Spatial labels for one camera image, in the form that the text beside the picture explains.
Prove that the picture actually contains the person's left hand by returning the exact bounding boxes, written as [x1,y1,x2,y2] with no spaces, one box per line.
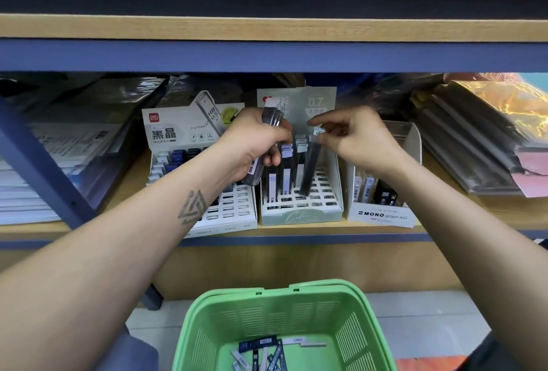
[214,107,295,186]

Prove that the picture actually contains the person's right hand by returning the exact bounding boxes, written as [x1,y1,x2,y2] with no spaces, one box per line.
[307,105,409,179]

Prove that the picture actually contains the bundle of lead cases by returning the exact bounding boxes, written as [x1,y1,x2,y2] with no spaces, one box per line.
[242,99,286,188]

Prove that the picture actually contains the single lead case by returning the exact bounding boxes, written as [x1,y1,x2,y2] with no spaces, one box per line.
[300,127,327,198]

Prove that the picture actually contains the white display box red label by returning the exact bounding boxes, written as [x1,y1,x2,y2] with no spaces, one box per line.
[141,89,260,239]

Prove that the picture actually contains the clear plastic display box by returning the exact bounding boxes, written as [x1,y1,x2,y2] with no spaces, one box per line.
[345,120,423,229]

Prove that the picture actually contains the pale green display box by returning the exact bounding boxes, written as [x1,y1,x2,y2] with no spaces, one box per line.
[257,86,346,228]

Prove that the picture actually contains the green plastic basket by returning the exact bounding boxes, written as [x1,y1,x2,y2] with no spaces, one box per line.
[173,279,398,371]

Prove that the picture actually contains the pile of lead cases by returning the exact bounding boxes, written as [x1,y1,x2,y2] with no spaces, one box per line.
[229,334,331,371]

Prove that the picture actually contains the person's right forearm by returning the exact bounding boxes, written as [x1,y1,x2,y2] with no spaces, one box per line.
[381,154,548,371]

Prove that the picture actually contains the person's left forearm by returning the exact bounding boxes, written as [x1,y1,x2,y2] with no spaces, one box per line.
[0,156,245,371]

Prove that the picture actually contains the dark plastic-wrapped packs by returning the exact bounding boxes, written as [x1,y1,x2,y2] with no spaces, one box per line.
[351,75,548,198]

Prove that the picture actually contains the stack of wrapped paper packs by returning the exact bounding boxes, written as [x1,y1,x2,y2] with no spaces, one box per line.
[0,79,170,226]

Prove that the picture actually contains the colourful printed mat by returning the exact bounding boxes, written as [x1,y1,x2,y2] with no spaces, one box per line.
[398,355,468,371]

